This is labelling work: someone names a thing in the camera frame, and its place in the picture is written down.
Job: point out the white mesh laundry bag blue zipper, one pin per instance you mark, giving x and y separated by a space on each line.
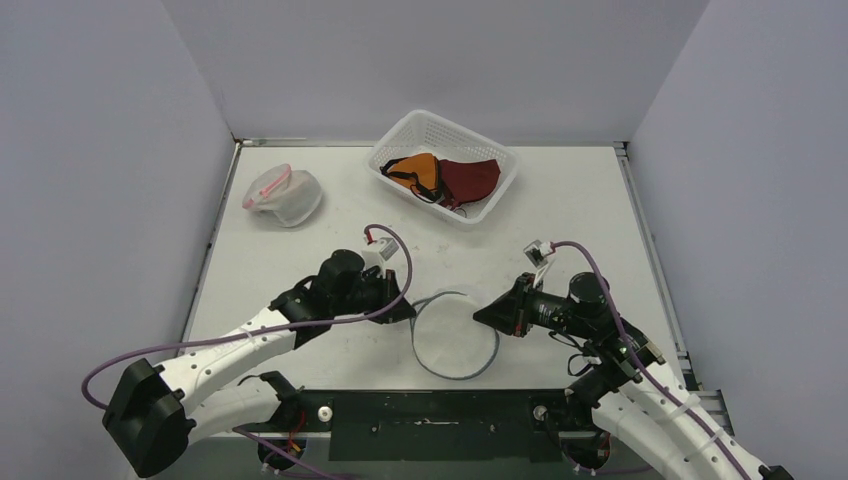
446 341

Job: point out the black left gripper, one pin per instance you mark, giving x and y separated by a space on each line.
388 286

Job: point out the dark red orange bra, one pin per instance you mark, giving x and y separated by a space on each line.
443 182

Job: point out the white mesh bag pink zipper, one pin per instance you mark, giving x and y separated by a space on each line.
283 196

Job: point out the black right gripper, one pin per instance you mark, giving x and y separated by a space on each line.
520 307

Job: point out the white plastic basket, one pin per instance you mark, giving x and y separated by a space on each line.
421 131

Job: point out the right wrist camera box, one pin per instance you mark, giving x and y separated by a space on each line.
539 254

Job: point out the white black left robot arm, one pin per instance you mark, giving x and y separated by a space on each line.
157 411

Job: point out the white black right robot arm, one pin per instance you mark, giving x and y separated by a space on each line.
630 390

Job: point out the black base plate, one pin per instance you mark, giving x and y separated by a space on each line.
444 425

